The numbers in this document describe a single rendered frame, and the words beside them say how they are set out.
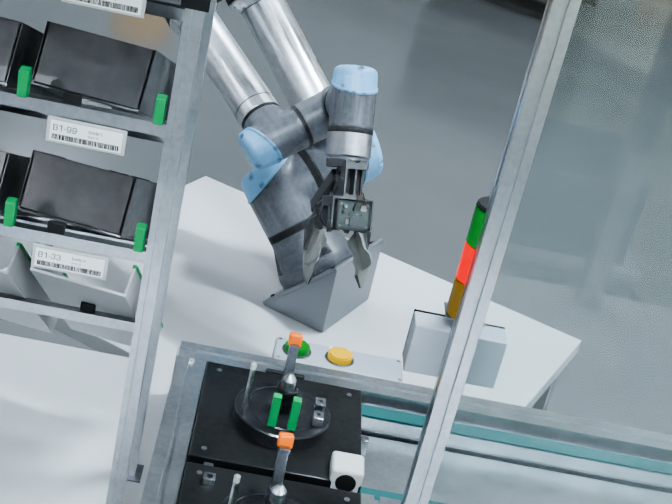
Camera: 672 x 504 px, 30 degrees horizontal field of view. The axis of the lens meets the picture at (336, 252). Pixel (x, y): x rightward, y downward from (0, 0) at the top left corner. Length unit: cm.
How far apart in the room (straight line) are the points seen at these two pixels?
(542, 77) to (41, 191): 60
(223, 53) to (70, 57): 79
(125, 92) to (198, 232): 112
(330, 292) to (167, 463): 62
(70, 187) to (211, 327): 76
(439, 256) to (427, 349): 309
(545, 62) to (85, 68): 52
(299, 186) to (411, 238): 250
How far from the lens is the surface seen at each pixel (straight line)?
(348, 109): 204
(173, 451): 175
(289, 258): 229
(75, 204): 152
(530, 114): 144
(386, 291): 247
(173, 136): 140
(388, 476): 187
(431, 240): 479
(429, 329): 159
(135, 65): 144
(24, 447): 188
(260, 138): 211
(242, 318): 227
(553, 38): 142
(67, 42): 147
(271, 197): 228
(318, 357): 201
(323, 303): 225
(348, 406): 189
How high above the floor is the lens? 200
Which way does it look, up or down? 26 degrees down
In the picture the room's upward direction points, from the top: 13 degrees clockwise
